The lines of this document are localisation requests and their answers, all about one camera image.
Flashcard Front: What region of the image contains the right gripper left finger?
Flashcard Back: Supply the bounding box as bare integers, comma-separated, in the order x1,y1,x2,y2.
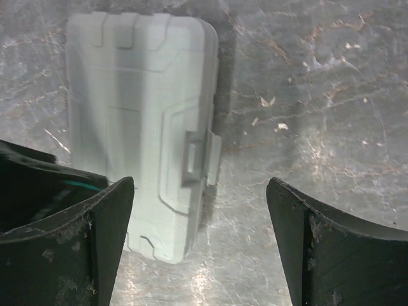
1,177,135,305

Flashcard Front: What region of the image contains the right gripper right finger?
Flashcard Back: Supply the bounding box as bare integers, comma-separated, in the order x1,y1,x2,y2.
266,177,407,306

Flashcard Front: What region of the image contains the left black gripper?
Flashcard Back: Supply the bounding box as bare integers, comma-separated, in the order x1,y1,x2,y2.
1,140,108,233

